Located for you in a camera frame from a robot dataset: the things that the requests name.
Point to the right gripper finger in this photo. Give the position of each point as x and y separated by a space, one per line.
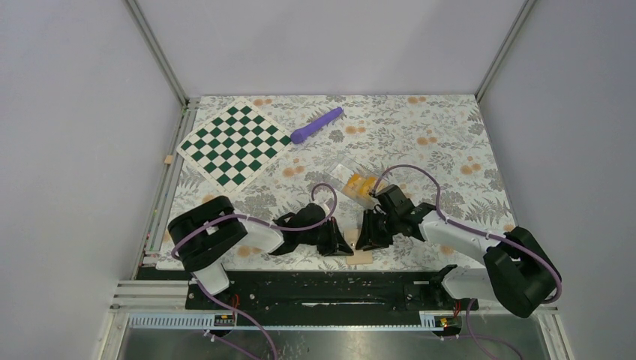
378 237
370 219

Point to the white slotted cable duct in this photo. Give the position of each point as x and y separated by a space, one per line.
409 321

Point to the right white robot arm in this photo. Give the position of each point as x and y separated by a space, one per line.
514 270

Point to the purple cylindrical handle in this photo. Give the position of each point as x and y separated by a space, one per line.
301 134

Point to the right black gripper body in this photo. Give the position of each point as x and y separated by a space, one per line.
393 218

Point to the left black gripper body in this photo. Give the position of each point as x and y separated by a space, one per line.
312 238

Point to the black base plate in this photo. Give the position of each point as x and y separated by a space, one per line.
359 293

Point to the green white chessboard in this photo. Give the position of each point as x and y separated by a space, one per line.
235 146

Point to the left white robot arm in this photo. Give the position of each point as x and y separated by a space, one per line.
204 234

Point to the floral tablecloth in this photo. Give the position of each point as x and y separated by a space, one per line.
443 134

